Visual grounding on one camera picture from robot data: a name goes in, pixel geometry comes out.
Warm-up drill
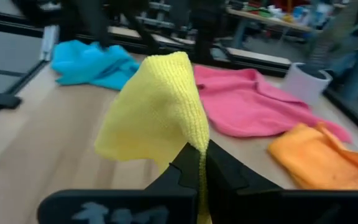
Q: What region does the orange microfiber towel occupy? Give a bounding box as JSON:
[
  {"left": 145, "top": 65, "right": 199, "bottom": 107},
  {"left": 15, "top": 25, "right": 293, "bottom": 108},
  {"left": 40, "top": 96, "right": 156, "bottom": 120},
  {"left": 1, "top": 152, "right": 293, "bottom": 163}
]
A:
[{"left": 267, "top": 122, "right": 358, "bottom": 191}]

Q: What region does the blue microfiber towel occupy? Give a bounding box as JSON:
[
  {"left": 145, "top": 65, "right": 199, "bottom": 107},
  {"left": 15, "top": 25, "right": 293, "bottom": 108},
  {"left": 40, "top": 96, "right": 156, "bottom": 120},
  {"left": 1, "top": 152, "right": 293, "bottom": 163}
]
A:
[{"left": 50, "top": 39, "right": 141, "bottom": 91}]

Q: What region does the snake plant in white pot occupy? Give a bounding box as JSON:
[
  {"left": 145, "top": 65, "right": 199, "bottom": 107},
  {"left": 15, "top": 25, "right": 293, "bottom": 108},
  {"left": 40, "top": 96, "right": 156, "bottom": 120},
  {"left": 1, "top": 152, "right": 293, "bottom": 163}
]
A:
[{"left": 283, "top": 0, "right": 358, "bottom": 106}]

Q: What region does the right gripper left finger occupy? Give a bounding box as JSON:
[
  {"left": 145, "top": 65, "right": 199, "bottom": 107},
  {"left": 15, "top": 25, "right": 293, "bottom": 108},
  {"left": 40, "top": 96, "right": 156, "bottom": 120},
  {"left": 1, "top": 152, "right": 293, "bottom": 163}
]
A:
[{"left": 37, "top": 142, "right": 200, "bottom": 224}]

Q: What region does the yellow microfiber towel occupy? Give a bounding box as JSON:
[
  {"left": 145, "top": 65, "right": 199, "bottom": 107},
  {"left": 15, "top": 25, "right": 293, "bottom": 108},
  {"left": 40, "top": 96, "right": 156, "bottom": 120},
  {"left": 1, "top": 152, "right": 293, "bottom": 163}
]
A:
[{"left": 94, "top": 51, "right": 213, "bottom": 224}]

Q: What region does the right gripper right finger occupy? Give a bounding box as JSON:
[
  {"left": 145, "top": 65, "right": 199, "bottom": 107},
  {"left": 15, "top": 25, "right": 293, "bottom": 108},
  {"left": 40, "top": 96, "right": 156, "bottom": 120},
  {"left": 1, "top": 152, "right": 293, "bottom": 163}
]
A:
[{"left": 205, "top": 139, "right": 358, "bottom": 224}]

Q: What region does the pink microfiber towel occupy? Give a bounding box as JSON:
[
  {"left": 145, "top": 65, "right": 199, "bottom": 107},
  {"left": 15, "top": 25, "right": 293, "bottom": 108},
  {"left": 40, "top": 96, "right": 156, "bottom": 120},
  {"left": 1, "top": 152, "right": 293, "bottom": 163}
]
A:
[{"left": 193, "top": 65, "right": 353, "bottom": 144}]

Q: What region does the cluttered background table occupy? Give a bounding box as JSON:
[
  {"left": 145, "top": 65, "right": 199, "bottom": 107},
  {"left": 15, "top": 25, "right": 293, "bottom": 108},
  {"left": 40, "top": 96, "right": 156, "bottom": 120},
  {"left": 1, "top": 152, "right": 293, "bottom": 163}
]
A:
[{"left": 225, "top": 0, "right": 323, "bottom": 50}]

